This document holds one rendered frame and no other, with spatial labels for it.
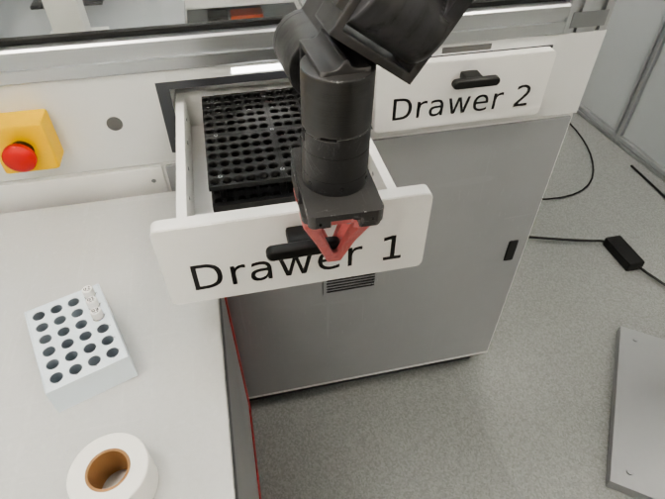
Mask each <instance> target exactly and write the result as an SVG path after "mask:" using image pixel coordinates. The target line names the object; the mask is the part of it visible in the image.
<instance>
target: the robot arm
mask: <svg viewBox="0 0 665 499"><path fill-rule="evenodd" d="M472 2H473V0H306V2H305V4H304V6H303V7H302V8H301V9H298V10H295V11H293V12H291V13H289V14H288V15H286V16H285V17H284V18H283V19H282V20H281V21H280V23H279V24H278V26H277V28H276V30H275V33H274V37H273V48H274V51H275V54H276V56H277V58H278V60H279V62H280V64H281V66H282V68H283V69H284V71H285V73H286V75H287V77H288V79H289V81H290V83H291V84H292V86H293V88H294V89H295V91H296V92H297V93H298V94H299V95H300V96H301V123H302V132H301V135H302V146H301V147H299V148H293V149H291V176H292V182H293V186H294V188H293V189H294V195H295V199H296V202H297V204H298V206H299V213H300V218H301V222H302V226H303V228H304V230H305V231H306V233H307V234H308V235H309V236H310V238H311V239H312V240H313V241H314V243H315V244H316V245H317V247H318V248H319V250H320V251H321V253H322V254H323V256H324V257H325V259H326V260H327V261H328V262H330V261H338V260H341V259H342V258H343V256H344V255H345V254H346V252H347V251H348V250H349V248H350V247H351V245H352V244H353V243H354V241H355V240H356V239H357V238H358V237H359V236H360V235H361V234H363V233H364V232H365V231H366V230H367V229H368V228H369V227H370V226H376V225H378V224H379V223H380V221H381V220H382V219H383V212H384V204H383V202H382V199H381V197H380V195H379V192H378V190H377V188H376V185H375V183H374V181H373V178H372V176H371V174H370V171H369V169H368V157H369V147H370V135H371V123H372V111H373V100H374V88H375V76H376V64H377V65H379V66H381V67H382V68H384V69H386V70H387V71H389V72H390V73H392V74H394V75H395V76H397V77H398V78H400V79H402V80H403V81H405V82H407V83H408V84H411V83H412V82H413V80H414V79H415V78H416V76H417V75H418V74H419V72H420V71H421V70H422V68H423V67H424V66H425V64H426V63H427V62H428V60H429V59H430V57H431V56H432V55H433V54H434V53H435V52H436V51H437V50H438V49H439V48H440V46H441V45H442V44H443V43H444V41H445V40H446V38H447V37H448V36H449V34H450V33H451V31H452V30H453V29H454V27H455V26H456V24H457V23H458V22H459V20H460V19H461V17H462V16H463V14H464V13H465V12H466V10H467V9H468V7H469V6H470V5H471V3H472ZM332 225H337V226H336V228H335V231H334V233H333V235H332V236H335V237H338V238H339V240H340V243H339V245H338V246H337V248H336V249H332V248H331V247H330V245H329V243H328V241H327V240H326V237H327V236H328V235H327V234H326V232H325V230H324V229H325V228H331V227H332Z"/></svg>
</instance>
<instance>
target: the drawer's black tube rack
mask: <svg viewBox="0 0 665 499"><path fill-rule="evenodd" d="M300 97H301V96H300V95H299V94H298V93H297V92H296V91H295V89H294V88H293V87H291V88H281V89H271V90H261V91H251V92H242V93H233V94H223V95H213V96H203V97H202V110H203V122H204V135H205V148H206V160H207V172H208V178H212V177H219V178H222V177H223V176H228V175H236V174H244V173H251V172H258V171H266V170H274V169H281V170H282V172H283V176H284V178H285V175H284V171H283V170H284V169H285V168H290V167H291V149H293V148H299V147H301V146H302V135H301V132H302V123H301V98H300ZM216 100H217V101H216ZM206 101H207V102H206ZM292 104H294V105H292ZM227 105H228V106H227ZM217 106H219V107H217ZM207 107H209V108H207ZM257 108H259V109H257ZM247 109H250V110H247ZM238 110H240V111H238ZM228 111H231V112H228ZM219 112H221V113H219ZM209 113H210V114H209ZM293 188H294V186H293V182H292V181H286V182H279V183H271V184H264V185H256V186H248V187H242V188H234V189H226V190H219V191H212V203H213V210H214V213H217V212H224V211H231V210H238V209H245V208H252V207H260V206H267V205H274V204H281V203H289V202H296V199H295V195H294V189H293Z"/></svg>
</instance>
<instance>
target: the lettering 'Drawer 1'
mask: <svg viewBox="0 0 665 499"><path fill-rule="evenodd" d="M396 237H397V236H391V237H388V238H384V242H385V241H389V240H392V242H391V250H390V256H387V257H383V260H387V259H393V258H399V257H401V255H394V253H395V244H396ZM356 250H362V246H361V247H357V248H355V249H352V248H351V249H349V250H348V263H347V266H350V265H351V264H352V254H353V252H354V251H356ZM323 257H324V256H323V254H321V255H320V257H319V260H318V264H319V267H320V268H322V269H334V268H337V267H339V264H337V265H334V266H324V265H323V262H326V261H327V260H326V259H323ZM295 260H296V262H297V264H298V266H299V268H300V270H301V272H302V273H306V272H307V270H308V266H309V263H310V260H311V255H308V256H307V259H306V263H305V266H304V268H303V266H302V264H301V262H300V260H299V258H298V257H295V258H292V262H291V265H290V269H289V270H288V268H287V266H286V264H285V262H284V260H283V259H282V260H279V261H280V263H281V265H282V267H283V269H284V271H285V273H286V275H287V276H288V275H292V271H293V267H294V264H295ZM259 264H265V265H266V266H267V267H266V268H259V269H257V270H255V271H253V272H252V274H251V278H252V279H253V280H256V281H259V280H264V279H266V278H267V277H268V278H273V276H272V268H271V264H270V263H269V262H267V261H259V262H255V263H253V264H252V265H251V267H253V266H256V265H259ZM203 267H209V268H213V269H214V270H215V271H216V272H217V274H218V279H217V281H216V282H215V283H214V284H211V285H207V286H201V287H200V284H199V280H198V276H197V272H196V269H197V268H203ZM241 267H245V265H244V264H241V265H238V266H237V267H236V268H235V267H234V266H230V270H231V275H232V280H233V284H238V283H237V278H236V271H237V269H239V268H241ZM190 269H191V273H192V277H193V280H194V284H195V287H196V290H201V289H207V288H212V287H215V286H217V285H219V284H220V283H221V282H222V280H223V275H222V272H221V270H220V269H219V268H218V267H217V266H215V265H212V264H202V265H195V266H190ZM264 270H268V272H267V274H266V275H265V276H264V277H261V278H258V277H256V276H255V273H256V272H259V271H264Z"/></svg>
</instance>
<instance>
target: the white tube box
mask: <svg viewBox="0 0 665 499"><path fill-rule="evenodd" d="M92 287H93V289H94V291H95V295H96V296H95V297H97V299H98V301H99V304H100V308H101V309H102V311H103V314H104V319H103V320H101V321H99V322H95V321H94V320H93V319H92V317H91V315H90V309H89V308H88V306H87V304H86V298H85V297H84V295H83V294H82V290H80V291H77V292H74V293H72V294H69V295H67V296H64V297H62V298H59V299H57V300H54V301H51V302H49V303H46V304H45V305H42V306H40V307H37V308H35V309H32V310H29V311H27V312H25V313H24V314H25V318H26V322H27V326H28V329H29V333H30V337H31V341H32V345H33V349H34V353H35V356H36V360H37V364H38V368H39V372H40V376H41V379H42V383H43V387H44V391H45V395H46V396H47V398H48V399H49V401H50V402H51V403H52V405H53V406H54V407H55V409H56V410H57V411H58V413H60V412H62V411H64V410H66V409H68V408H70V407H72V406H74V405H77V404H79V403H81V402H83V401H85V400H87V399H89V398H91V397H93V396H96V395H98V394H100V393H102V392H104V391H106V390H108V389H110V388H112V387H115V386H117V385H119V384H121V383H123V382H125V381H127V380H129V379H131V378H134V377H136V376H138V374H137V371H136V369H135V366H134V364H133V362H132V359H131V357H130V355H129V352H128V350H127V347H126V345H125V343H124V340H123V338H122V335H121V333H120V331H119V328H118V326H117V323H116V321H115V319H114V316H113V314H112V311H111V309H110V307H109V304H108V302H107V300H106V298H105V296H104V294H103V291H102V289H101V287H100V285H99V283H98V284H95V285H92Z"/></svg>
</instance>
